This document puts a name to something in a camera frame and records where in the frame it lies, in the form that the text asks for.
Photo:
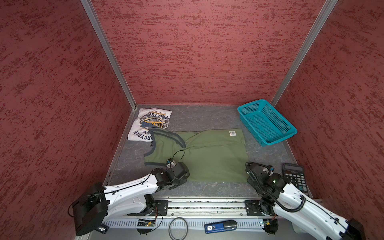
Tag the aluminium rail frame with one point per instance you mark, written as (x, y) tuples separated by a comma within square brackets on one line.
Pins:
[(191, 214)]

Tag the blue black device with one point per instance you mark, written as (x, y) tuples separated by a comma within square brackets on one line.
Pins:
[(223, 226)]

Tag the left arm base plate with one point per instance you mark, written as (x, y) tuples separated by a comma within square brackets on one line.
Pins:
[(160, 207)]

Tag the right circuit board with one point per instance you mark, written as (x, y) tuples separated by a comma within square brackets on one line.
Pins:
[(271, 226)]

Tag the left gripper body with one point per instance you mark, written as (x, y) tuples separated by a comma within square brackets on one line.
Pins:
[(177, 182)]

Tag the left corner aluminium post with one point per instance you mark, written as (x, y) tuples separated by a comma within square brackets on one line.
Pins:
[(97, 26)]

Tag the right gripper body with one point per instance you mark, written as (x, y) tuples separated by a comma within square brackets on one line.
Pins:
[(256, 185)]

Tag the circuit board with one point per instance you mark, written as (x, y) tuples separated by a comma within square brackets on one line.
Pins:
[(145, 226), (271, 226)]

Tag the corner aluminium post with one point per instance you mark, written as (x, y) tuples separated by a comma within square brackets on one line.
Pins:
[(317, 26), (97, 26)]

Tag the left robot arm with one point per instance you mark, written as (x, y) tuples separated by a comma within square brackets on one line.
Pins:
[(100, 203)]

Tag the teal plastic basket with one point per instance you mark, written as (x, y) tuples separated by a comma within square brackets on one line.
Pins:
[(265, 123)]

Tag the green tank top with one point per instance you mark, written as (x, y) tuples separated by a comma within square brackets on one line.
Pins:
[(211, 156)]

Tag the white tank top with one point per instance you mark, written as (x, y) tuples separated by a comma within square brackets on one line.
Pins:
[(148, 119)]

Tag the black box device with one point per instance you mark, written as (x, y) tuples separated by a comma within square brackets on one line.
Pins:
[(102, 228)]

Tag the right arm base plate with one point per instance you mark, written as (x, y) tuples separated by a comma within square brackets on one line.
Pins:
[(253, 208)]

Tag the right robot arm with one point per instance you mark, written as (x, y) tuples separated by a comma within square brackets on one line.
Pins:
[(285, 195)]

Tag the black calculator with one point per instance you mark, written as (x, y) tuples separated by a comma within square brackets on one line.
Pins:
[(296, 175)]

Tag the left circuit board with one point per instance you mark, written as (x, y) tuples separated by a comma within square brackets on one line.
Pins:
[(145, 226)]

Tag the right corner aluminium post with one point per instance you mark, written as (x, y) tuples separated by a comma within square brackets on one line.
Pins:
[(317, 26)]

